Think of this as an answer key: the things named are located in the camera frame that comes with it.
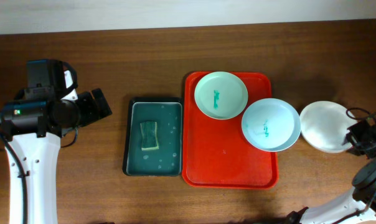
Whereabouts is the white plate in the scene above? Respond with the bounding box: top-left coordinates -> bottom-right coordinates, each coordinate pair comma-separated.
300,101 -> 357,153

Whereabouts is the light blue plate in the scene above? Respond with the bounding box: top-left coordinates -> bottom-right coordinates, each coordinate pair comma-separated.
242,98 -> 301,152

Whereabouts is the yellow green sponge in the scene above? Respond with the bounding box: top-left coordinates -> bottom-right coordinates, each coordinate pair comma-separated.
140,121 -> 159,151

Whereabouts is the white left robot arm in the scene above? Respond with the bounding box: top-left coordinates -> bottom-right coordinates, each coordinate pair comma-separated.
0,59 -> 112,223

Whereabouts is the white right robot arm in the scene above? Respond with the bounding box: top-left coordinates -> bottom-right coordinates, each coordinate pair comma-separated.
284,120 -> 376,224

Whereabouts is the dark green water tray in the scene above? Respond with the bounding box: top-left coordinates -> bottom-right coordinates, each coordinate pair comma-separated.
123,97 -> 183,176

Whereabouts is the red plastic tray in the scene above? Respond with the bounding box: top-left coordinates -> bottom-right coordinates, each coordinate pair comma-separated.
182,71 -> 278,190

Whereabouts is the mint green plate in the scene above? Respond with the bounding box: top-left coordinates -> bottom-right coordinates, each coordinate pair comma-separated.
194,72 -> 248,120

